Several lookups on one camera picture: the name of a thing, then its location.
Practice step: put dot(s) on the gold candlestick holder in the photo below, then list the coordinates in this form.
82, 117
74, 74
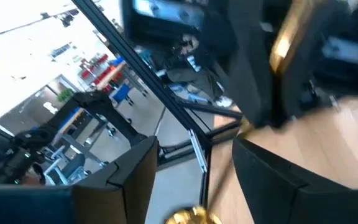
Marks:
284, 46

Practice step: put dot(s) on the black computer monitor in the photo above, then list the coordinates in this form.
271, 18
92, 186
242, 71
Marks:
166, 11

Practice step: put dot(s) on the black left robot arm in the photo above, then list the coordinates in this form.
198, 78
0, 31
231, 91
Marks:
11, 161

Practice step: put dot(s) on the blue chair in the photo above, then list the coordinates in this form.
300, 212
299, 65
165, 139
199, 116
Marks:
121, 93

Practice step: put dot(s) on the person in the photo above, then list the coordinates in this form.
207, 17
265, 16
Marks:
197, 77

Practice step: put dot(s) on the small green plant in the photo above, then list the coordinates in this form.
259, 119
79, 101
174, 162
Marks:
65, 95

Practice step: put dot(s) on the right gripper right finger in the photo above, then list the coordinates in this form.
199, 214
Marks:
291, 205

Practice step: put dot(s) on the red storage rack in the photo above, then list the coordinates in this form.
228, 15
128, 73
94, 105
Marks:
99, 73

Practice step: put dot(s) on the black aluminium table frame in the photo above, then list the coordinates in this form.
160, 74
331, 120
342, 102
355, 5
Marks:
141, 70

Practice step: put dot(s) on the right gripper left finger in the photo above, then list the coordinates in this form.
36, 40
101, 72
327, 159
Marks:
104, 202

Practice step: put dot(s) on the black frame workshop table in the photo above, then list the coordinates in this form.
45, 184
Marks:
104, 107

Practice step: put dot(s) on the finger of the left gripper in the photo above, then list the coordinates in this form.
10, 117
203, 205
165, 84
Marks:
253, 68
303, 87

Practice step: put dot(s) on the dark office chair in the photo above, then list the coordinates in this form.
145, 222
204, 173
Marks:
73, 168

